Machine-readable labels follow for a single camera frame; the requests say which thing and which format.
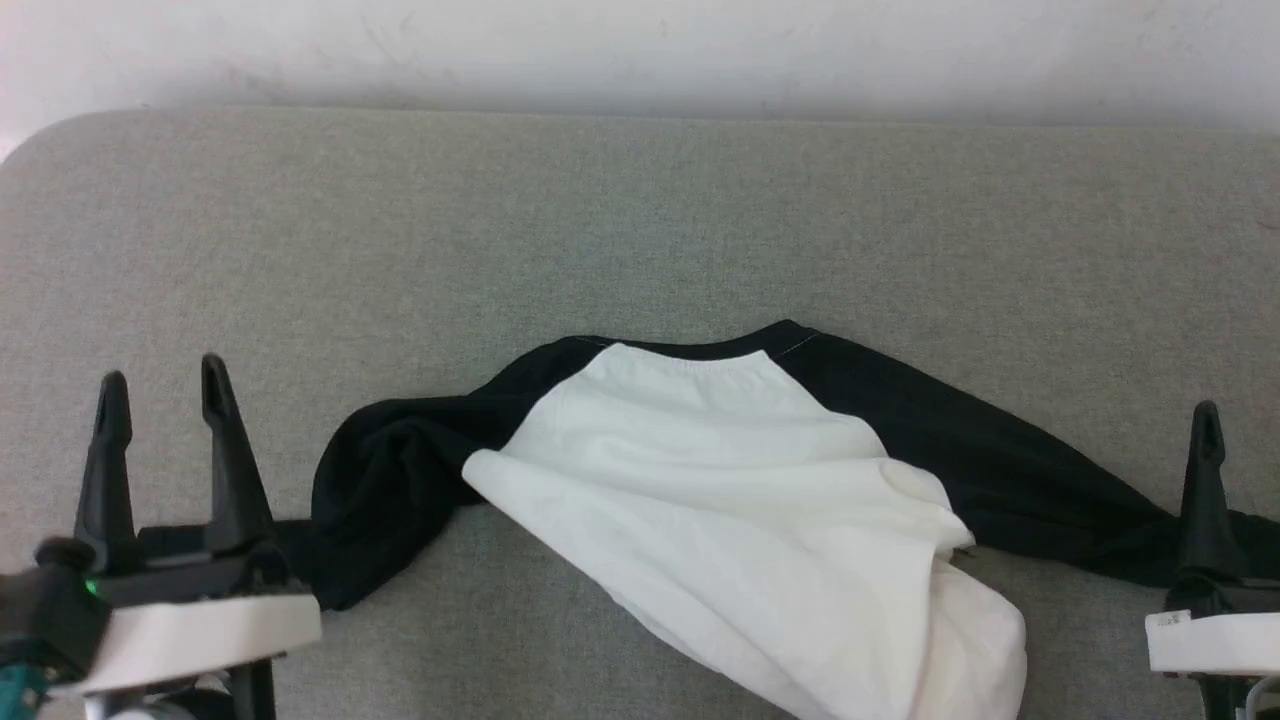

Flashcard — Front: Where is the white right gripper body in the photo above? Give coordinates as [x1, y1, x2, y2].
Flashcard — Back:
[1145, 572, 1280, 676]

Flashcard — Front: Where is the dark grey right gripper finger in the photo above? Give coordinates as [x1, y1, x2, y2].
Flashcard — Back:
[1175, 400, 1248, 583]

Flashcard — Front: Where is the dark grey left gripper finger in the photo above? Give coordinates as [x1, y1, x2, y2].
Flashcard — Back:
[200, 353, 278, 558]
[74, 370, 143, 573]

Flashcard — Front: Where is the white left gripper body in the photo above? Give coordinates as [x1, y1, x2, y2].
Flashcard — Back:
[48, 520, 324, 698]

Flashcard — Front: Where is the white shirt with black sleeves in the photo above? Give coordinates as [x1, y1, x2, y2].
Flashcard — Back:
[310, 320, 1280, 720]

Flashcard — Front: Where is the left cable with teal plug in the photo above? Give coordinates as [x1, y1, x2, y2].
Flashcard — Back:
[0, 663, 48, 720]

